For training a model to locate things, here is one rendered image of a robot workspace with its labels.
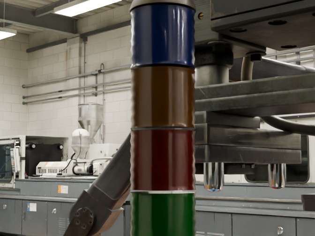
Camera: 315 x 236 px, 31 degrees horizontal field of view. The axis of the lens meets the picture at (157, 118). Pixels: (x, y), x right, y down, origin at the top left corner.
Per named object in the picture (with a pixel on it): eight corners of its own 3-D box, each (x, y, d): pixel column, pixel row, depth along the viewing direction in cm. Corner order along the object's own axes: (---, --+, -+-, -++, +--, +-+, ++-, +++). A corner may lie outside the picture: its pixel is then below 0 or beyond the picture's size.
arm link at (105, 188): (102, 239, 101) (207, 87, 99) (89, 244, 95) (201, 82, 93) (76, 218, 103) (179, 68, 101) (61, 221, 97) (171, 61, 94)
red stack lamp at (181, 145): (160, 188, 36) (160, 134, 36) (209, 189, 33) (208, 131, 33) (116, 189, 33) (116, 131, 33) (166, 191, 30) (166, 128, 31)
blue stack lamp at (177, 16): (160, 77, 36) (160, 25, 37) (208, 70, 34) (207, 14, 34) (116, 69, 33) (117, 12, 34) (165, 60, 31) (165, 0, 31)
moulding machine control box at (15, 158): (7, 172, 921) (8, 148, 925) (19, 172, 937) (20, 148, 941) (13, 172, 908) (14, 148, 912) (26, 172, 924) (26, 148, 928)
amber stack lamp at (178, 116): (160, 131, 36) (160, 79, 36) (208, 129, 33) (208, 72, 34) (116, 128, 33) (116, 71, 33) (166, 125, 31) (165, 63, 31)
